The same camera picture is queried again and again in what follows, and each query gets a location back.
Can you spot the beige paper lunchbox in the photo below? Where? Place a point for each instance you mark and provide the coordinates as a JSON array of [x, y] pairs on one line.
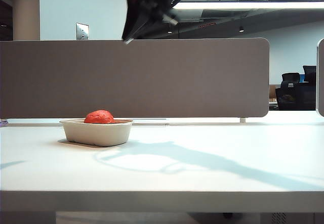
[[97, 134]]

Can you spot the silver wall switch plate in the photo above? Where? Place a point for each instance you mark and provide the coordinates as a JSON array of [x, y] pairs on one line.
[[82, 31]]

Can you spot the small purple object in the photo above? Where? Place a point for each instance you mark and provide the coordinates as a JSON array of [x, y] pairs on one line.
[[3, 123]]

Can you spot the black chair with tall headrest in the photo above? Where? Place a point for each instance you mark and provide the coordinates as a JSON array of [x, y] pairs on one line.
[[309, 72]]

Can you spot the beige round column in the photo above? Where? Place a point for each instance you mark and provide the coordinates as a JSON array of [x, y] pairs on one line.
[[26, 11]]

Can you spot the hanging black ceiling spotlight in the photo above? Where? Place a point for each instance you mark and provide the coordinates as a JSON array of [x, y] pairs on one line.
[[241, 29]]

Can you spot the narrow grey desk divider panel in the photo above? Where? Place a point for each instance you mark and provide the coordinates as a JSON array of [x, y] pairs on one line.
[[321, 77]]

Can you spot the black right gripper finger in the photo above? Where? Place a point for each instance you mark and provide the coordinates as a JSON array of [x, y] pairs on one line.
[[135, 19]]

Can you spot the wide grey desk divider panel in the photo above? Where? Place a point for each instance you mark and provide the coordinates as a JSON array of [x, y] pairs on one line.
[[131, 80]]

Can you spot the long ceiling light strip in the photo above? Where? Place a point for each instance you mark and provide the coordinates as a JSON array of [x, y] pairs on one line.
[[253, 5]]

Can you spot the white divider mounting bracket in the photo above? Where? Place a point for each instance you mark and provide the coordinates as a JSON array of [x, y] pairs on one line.
[[242, 120]]

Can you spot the black mesh office chair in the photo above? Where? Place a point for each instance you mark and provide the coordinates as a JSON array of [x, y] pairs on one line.
[[291, 95]]

